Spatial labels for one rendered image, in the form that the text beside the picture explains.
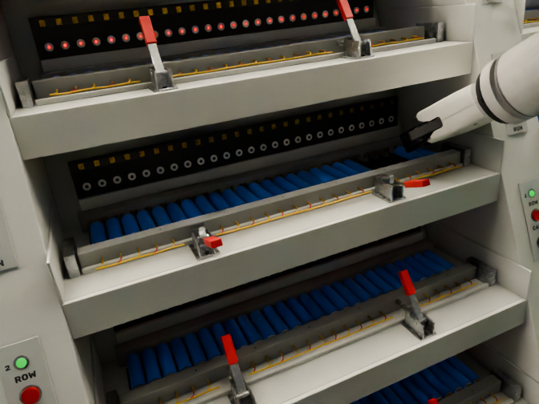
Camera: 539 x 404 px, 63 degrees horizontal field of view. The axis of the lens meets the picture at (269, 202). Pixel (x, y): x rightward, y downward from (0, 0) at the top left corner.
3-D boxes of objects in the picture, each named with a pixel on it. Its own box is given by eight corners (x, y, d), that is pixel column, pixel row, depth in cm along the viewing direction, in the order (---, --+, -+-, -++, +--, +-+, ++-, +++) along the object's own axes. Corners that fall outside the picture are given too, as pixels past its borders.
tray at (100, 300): (497, 200, 66) (504, 139, 63) (73, 340, 47) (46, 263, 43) (409, 166, 84) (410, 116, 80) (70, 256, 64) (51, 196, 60)
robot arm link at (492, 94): (533, 43, 54) (512, 56, 56) (484, 57, 50) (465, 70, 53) (562, 106, 53) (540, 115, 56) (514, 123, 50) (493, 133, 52)
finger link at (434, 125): (467, 105, 57) (459, 113, 63) (409, 129, 59) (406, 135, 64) (471, 113, 57) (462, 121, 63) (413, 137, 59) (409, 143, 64)
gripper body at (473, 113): (523, 54, 56) (458, 93, 66) (467, 70, 52) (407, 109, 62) (547, 109, 55) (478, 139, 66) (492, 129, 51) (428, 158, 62)
